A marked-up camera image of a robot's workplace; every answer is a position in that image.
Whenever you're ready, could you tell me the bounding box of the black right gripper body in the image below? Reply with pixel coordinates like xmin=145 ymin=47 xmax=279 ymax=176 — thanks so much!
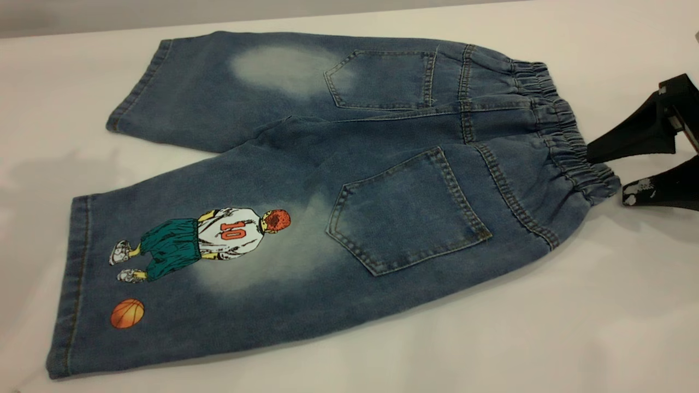
xmin=658 ymin=74 xmax=699 ymax=154

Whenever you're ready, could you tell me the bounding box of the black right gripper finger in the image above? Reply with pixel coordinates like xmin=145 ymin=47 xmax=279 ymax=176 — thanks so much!
xmin=586 ymin=90 xmax=678 ymax=164
xmin=623 ymin=156 xmax=699 ymax=211

